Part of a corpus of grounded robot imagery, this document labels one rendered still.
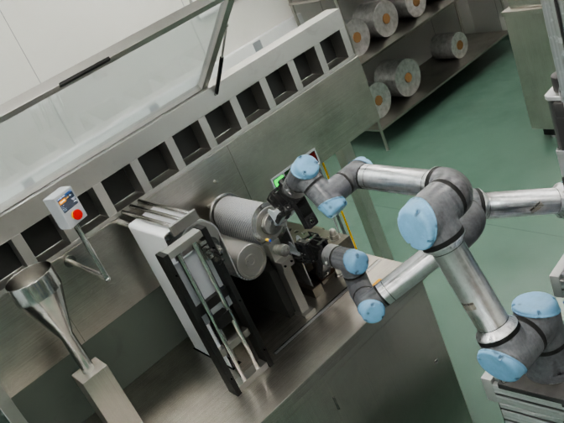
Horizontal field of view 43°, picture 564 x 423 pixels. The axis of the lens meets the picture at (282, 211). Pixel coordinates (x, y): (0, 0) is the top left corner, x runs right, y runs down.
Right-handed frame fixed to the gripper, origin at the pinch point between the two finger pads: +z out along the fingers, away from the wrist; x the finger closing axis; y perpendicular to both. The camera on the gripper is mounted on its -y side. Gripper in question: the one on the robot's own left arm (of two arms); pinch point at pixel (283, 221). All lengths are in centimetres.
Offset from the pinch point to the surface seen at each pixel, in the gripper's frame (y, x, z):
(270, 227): 1.7, 3.2, 3.2
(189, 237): 10.0, 34.6, -17.1
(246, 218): 9.4, 6.7, 5.2
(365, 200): -2, -77, 73
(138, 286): 20, 41, 34
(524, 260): -77, -143, 103
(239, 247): 3.5, 14.6, 7.0
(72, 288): 30, 61, 25
